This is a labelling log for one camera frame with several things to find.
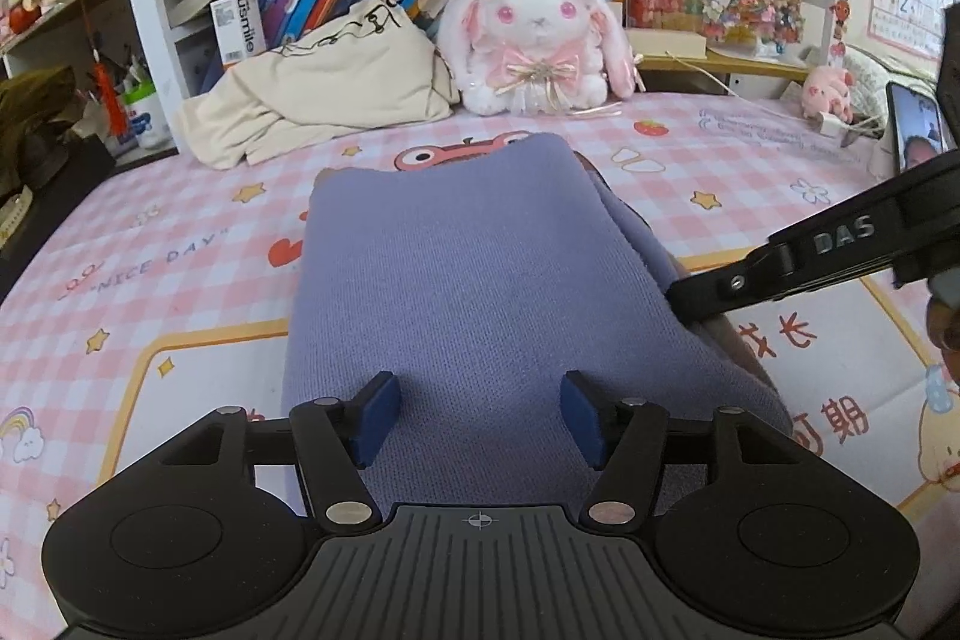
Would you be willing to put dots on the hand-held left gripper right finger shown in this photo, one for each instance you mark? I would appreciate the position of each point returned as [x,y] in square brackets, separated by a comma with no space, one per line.
[581,419]

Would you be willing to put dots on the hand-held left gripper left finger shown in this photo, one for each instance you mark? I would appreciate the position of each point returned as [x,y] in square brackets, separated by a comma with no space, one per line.
[379,419]

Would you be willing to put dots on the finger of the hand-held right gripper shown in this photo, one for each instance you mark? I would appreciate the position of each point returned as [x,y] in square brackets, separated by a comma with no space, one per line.
[757,276]

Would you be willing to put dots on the purple and brown sweater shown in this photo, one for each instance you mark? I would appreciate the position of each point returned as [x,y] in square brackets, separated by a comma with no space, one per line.
[480,280]

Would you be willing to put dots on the black smartphone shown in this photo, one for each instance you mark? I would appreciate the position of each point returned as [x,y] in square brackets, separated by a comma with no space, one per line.
[915,126]

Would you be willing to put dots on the white charger plug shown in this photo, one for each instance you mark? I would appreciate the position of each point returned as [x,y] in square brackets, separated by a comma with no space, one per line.
[832,123]

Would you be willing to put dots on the pink pig plush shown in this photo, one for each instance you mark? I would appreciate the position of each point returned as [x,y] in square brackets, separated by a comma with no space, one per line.
[825,93]

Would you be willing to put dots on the pink checked printed blanket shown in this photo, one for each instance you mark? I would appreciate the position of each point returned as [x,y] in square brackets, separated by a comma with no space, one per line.
[165,280]

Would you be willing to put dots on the pink white bunny plush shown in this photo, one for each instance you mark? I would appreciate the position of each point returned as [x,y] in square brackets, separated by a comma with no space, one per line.
[536,36]

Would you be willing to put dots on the cream cloth bag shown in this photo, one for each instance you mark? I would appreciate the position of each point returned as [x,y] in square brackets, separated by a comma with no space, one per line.
[330,78]

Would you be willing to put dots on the white pen cup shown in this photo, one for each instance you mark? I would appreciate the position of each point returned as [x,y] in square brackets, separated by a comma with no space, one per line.
[146,115]

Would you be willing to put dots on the black box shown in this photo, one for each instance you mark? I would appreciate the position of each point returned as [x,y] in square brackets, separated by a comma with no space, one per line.
[67,183]

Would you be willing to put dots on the white product box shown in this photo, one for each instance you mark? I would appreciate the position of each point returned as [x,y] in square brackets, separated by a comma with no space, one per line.
[238,29]

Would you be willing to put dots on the white smart watch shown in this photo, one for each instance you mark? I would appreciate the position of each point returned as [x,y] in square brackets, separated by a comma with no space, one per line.
[13,216]

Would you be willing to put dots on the red hanging tassel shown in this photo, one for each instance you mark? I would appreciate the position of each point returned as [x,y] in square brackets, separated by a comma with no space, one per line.
[111,85]

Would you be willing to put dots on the olive dark cloth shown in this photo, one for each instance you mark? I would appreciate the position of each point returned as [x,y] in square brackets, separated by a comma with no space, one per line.
[34,115]

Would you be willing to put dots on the reindeer wall sticker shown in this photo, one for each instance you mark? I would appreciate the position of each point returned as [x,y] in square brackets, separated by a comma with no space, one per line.
[841,10]

